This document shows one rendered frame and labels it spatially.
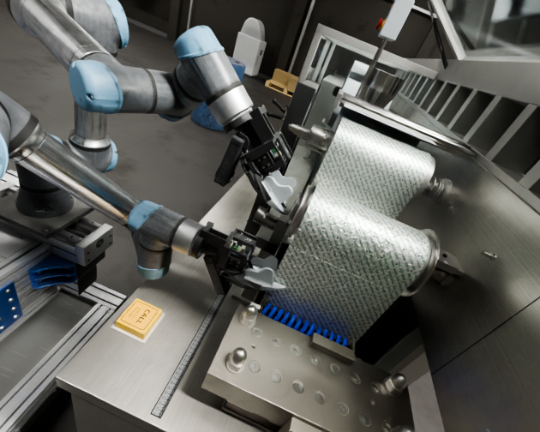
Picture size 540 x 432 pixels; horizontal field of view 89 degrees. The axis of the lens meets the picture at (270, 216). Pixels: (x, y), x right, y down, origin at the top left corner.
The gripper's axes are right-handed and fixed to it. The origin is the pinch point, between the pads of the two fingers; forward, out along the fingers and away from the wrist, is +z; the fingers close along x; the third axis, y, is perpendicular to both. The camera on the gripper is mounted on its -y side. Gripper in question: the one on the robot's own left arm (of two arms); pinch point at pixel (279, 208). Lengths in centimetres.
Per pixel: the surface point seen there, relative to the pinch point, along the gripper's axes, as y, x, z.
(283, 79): -179, 879, -67
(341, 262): 8.8, -7.3, 12.5
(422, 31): 208, 952, 22
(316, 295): 0.4, -7.3, 18.9
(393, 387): 8.5, -15.3, 38.8
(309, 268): 2.3, -7.3, 11.9
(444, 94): 48, 77, 11
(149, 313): -35.0, -15.6, 6.0
